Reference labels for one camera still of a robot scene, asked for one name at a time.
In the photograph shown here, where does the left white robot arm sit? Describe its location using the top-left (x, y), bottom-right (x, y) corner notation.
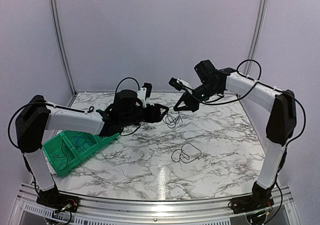
top-left (7, 83), bottom-right (169, 208)

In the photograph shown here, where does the left aluminium frame post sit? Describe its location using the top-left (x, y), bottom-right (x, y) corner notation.
top-left (49, 0), bottom-right (77, 96)

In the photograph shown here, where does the front aluminium rail base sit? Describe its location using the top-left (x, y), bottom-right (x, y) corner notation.
top-left (8, 183), bottom-right (301, 225)

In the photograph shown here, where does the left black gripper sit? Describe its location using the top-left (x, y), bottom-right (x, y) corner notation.
top-left (121, 103), bottom-right (170, 128)

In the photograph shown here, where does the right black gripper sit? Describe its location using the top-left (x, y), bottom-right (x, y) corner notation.
top-left (173, 81), bottom-right (222, 112)

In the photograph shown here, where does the back aluminium frame rail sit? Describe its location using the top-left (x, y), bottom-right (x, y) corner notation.
top-left (77, 89), bottom-right (236, 95)

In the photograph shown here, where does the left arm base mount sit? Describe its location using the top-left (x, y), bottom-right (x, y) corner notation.
top-left (36, 193), bottom-right (80, 213)

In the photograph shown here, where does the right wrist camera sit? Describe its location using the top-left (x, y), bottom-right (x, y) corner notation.
top-left (168, 77), bottom-right (193, 94)

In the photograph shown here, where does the right aluminium frame post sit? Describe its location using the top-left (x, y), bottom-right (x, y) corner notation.
top-left (243, 0), bottom-right (268, 75)

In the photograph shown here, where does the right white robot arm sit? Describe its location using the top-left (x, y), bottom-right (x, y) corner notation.
top-left (169, 60), bottom-right (301, 209)

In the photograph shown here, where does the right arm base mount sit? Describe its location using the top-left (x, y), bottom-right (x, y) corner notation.
top-left (227, 195), bottom-right (274, 214)

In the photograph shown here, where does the green three-compartment plastic bin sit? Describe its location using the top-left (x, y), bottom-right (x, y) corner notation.
top-left (42, 130), bottom-right (119, 177)

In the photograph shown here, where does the aluminium frame post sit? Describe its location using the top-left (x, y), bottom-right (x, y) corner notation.
top-left (243, 0), bottom-right (268, 75)
top-left (49, 0), bottom-right (77, 96)

